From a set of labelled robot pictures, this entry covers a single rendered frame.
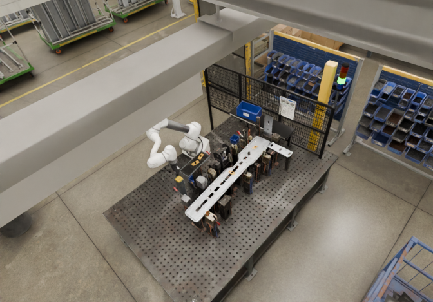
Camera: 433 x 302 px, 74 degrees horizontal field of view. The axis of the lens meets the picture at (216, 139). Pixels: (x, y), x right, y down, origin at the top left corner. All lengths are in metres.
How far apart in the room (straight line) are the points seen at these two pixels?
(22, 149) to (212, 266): 2.75
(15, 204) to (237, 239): 2.80
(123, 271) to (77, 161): 3.60
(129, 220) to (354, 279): 2.69
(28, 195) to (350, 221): 4.06
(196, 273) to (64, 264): 2.01
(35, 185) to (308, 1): 0.55
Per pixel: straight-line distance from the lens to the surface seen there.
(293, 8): 0.57
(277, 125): 3.80
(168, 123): 3.32
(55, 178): 0.57
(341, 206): 4.43
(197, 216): 3.03
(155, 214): 3.52
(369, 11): 0.51
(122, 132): 0.58
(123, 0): 10.21
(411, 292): 4.01
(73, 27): 9.53
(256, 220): 3.32
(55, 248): 4.68
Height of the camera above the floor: 3.62
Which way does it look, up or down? 46 degrees down
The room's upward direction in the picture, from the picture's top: 7 degrees counter-clockwise
